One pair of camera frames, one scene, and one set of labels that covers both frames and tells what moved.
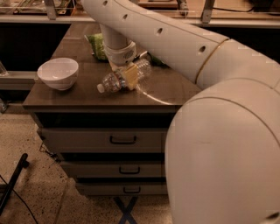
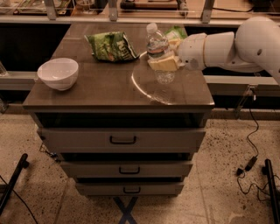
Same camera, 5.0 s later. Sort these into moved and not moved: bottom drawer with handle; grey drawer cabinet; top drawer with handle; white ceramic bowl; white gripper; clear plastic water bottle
Moved: white gripper; clear plastic water bottle
Not moved: white ceramic bowl; bottom drawer with handle; grey drawer cabinet; top drawer with handle
